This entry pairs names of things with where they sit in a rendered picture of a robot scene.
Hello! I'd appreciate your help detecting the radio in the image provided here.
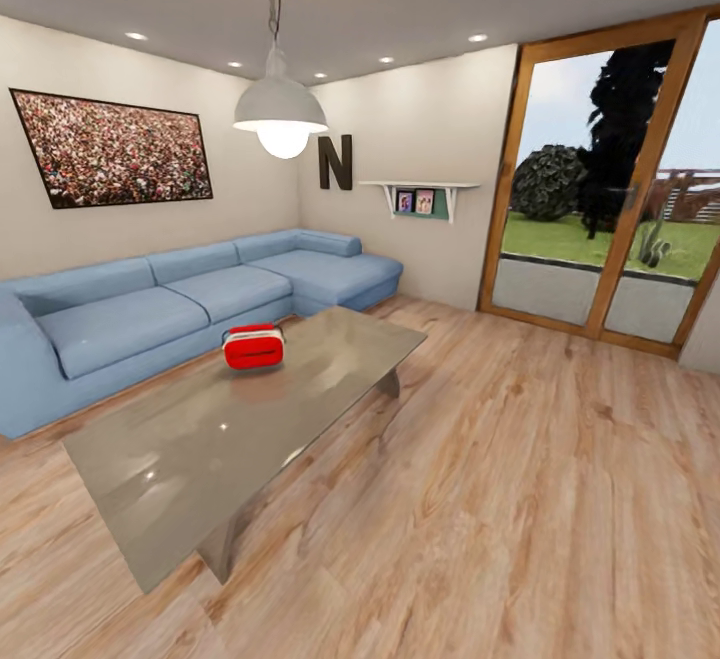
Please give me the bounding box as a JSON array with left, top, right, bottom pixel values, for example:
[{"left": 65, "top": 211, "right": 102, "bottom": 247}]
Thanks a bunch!
[{"left": 221, "top": 324, "right": 285, "bottom": 368}]

